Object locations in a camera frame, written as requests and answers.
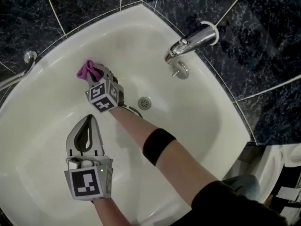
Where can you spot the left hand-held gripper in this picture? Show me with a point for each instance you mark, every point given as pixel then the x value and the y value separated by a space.
pixel 84 182

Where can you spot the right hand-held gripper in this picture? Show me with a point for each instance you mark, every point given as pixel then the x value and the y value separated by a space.
pixel 103 98

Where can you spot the purple cleaning cloth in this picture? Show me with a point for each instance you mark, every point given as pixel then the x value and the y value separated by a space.
pixel 85 70

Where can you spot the white bathtub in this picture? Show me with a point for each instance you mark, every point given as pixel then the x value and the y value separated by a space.
pixel 188 126

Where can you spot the person's right forearm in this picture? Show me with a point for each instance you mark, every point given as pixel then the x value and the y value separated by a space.
pixel 183 163

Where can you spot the person's left forearm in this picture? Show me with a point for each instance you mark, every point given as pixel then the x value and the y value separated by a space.
pixel 110 213

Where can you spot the round tub drain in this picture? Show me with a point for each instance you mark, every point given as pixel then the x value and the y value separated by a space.
pixel 144 103

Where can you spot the chrome tub overflow plate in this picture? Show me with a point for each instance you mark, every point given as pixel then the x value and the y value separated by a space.
pixel 182 70

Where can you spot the chrome grab bar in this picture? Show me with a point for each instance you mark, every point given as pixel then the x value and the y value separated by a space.
pixel 16 78

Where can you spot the chrome tub spout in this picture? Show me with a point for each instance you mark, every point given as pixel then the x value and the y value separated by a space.
pixel 195 41

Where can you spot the person's dark right sleeve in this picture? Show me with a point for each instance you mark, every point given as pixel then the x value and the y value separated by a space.
pixel 230 208

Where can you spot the person's legs in jeans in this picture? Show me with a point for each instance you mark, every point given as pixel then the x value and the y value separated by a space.
pixel 244 187

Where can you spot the white toilet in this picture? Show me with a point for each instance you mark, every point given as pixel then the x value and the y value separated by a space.
pixel 270 173

